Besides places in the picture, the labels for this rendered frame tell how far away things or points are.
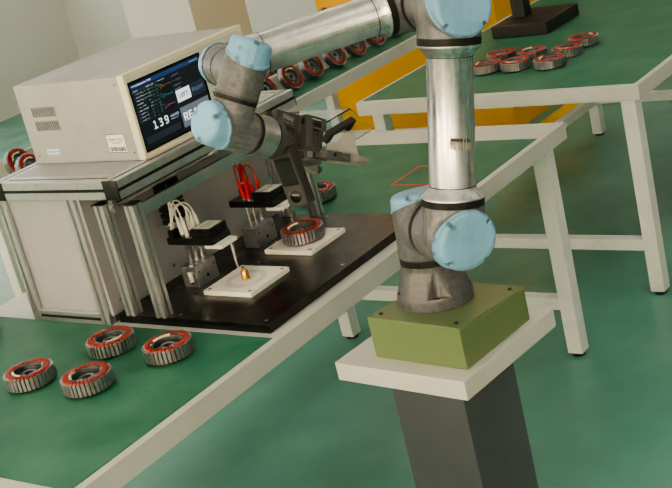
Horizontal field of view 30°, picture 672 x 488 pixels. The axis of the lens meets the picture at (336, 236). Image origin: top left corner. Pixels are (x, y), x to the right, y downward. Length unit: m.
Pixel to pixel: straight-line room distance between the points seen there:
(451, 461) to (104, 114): 1.14
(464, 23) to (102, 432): 1.05
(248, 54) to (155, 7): 5.01
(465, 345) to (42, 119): 1.30
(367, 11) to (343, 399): 2.01
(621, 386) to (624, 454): 0.39
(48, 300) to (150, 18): 4.10
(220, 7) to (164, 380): 4.63
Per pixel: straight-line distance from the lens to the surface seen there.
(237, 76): 2.11
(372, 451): 3.74
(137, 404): 2.59
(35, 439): 2.59
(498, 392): 2.55
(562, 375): 3.94
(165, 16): 7.07
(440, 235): 2.25
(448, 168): 2.26
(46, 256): 3.14
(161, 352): 2.72
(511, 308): 2.46
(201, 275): 3.06
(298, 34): 2.26
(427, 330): 2.38
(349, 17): 2.30
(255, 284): 2.95
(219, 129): 2.09
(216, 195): 3.29
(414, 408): 2.54
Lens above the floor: 1.78
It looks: 19 degrees down
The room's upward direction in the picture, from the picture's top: 14 degrees counter-clockwise
